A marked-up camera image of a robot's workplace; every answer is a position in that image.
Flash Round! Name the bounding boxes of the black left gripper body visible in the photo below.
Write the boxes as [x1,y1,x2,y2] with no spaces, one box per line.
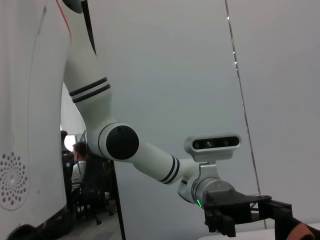
[201,187,273,237]

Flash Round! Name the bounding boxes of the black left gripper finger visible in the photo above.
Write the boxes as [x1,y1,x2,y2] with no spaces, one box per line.
[258,199,293,221]

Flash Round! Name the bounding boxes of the black food bag orange handles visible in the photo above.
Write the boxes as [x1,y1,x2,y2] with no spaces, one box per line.
[274,216,320,240]

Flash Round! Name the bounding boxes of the black office chair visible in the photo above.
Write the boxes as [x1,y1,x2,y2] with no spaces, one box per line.
[81,153,115,226]

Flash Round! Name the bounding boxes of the grey partition board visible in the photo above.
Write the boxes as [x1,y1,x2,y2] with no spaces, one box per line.
[86,0,267,240]

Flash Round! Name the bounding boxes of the seated person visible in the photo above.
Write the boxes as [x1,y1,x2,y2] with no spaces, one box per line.
[70,141,88,193]

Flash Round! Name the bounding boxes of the black background equipment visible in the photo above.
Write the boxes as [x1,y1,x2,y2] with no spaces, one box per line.
[60,129,75,210]

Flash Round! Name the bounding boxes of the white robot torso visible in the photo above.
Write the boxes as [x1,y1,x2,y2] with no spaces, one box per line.
[0,0,74,240]

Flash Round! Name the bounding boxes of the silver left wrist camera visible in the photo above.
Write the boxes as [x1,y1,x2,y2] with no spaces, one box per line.
[183,133,243,176]

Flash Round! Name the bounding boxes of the wire grille fan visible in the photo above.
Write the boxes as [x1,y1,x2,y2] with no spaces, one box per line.
[78,128,89,149]

